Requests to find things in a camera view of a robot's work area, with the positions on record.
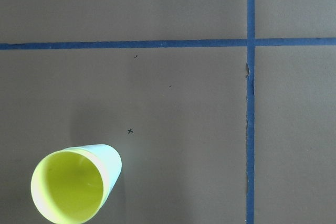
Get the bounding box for yellow plastic cup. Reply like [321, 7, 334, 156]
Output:
[30, 150, 107, 223]

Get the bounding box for green plastic cup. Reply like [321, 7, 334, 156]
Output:
[79, 144, 122, 206]

